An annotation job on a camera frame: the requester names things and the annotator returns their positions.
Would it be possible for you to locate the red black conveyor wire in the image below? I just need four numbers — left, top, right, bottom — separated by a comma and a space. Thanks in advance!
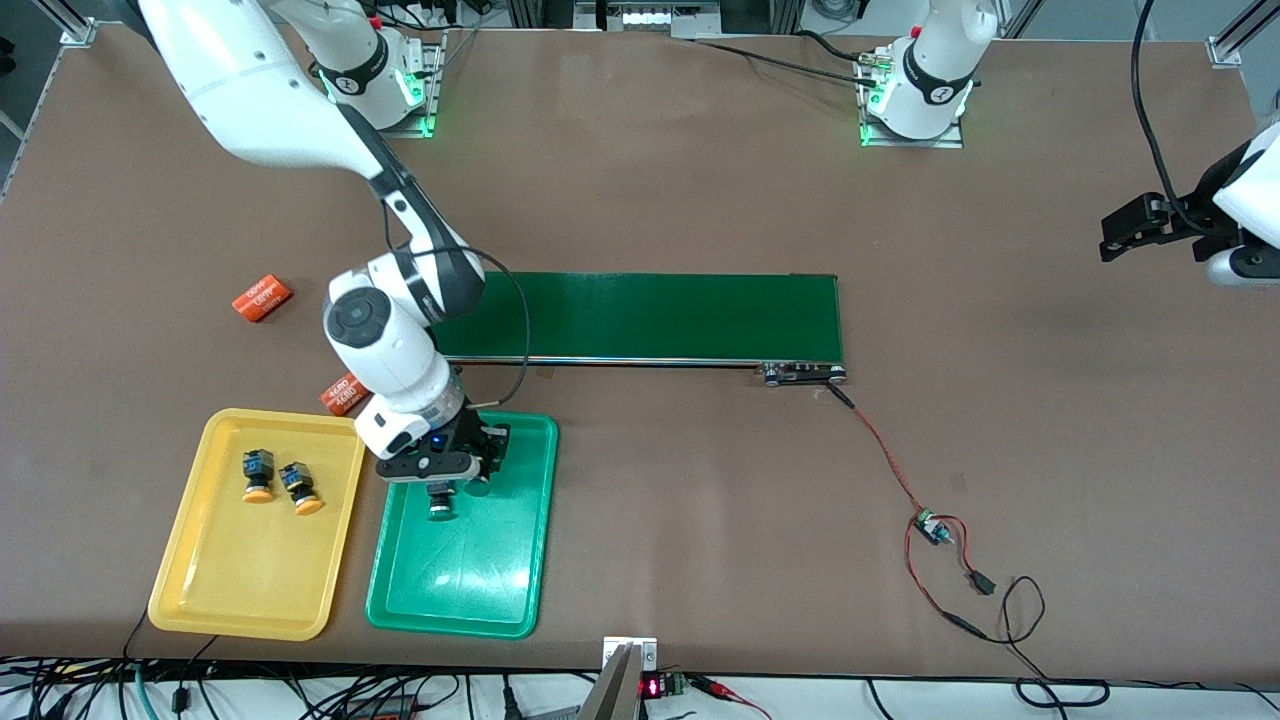
826, 383, 933, 519

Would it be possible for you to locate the green plastic tray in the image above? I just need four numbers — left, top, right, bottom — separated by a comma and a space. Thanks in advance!
365, 405, 559, 640

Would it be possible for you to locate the red clip lead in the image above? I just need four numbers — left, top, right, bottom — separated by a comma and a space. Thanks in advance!
688, 676, 773, 720

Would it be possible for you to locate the orange cylinder with white print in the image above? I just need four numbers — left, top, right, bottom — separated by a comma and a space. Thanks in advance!
232, 274, 293, 323
319, 372, 364, 417

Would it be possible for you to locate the white background device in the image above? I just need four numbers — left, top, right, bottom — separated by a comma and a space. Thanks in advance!
575, 0, 723, 39

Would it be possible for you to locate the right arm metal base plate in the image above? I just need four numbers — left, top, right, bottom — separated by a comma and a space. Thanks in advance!
376, 28, 448, 139

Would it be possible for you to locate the black cable with plug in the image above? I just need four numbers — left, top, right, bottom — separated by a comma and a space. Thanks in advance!
172, 635, 219, 713

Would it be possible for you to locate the black looped power cable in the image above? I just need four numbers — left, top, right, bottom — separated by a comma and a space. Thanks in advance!
985, 575, 1111, 709

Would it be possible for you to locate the power strip with orange switch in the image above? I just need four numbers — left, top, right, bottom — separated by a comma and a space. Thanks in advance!
340, 693, 426, 720

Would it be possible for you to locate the red lead wire with connector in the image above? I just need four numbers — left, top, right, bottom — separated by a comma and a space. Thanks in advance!
903, 515, 1001, 641

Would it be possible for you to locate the black base cable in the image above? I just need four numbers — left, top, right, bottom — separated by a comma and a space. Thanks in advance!
690, 38, 886, 89

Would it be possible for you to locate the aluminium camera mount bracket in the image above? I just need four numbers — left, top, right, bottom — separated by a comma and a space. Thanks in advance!
602, 636, 659, 720

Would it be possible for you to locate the green conveyor belt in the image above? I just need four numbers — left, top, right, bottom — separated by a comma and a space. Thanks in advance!
428, 270, 849, 387

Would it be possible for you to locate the aluminium frame profile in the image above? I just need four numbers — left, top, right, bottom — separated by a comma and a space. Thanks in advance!
1207, 0, 1280, 69
40, 0, 98, 47

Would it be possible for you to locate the yellow plastic tray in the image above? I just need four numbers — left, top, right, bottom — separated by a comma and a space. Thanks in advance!
147, 407, 368, 642

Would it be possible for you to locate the yellow mushroom push button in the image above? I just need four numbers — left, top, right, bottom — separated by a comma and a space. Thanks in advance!
278, 461, 325, 517
241, 449, 276, 505

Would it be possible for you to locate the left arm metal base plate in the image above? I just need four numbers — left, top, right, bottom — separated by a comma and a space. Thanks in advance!
857, 50, 966, 150

